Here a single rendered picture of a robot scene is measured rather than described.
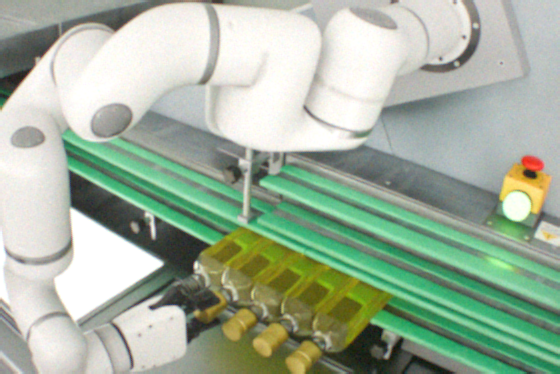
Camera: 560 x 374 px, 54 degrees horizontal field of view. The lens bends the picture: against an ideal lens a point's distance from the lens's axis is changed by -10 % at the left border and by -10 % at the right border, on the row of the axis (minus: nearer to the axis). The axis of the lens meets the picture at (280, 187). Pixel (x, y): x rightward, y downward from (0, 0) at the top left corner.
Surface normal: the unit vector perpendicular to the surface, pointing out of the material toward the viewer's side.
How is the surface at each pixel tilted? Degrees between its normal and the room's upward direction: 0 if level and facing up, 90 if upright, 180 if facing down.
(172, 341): 74
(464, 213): 90
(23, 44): 90
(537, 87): 0
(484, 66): 2
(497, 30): 2
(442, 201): 90
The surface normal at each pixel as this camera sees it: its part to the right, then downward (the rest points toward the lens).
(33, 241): 0.27, 0.57
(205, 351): 0.07, -0.87
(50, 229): 0.71, 0.47
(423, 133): -0.58, 0.37
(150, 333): 0.62, 0.36
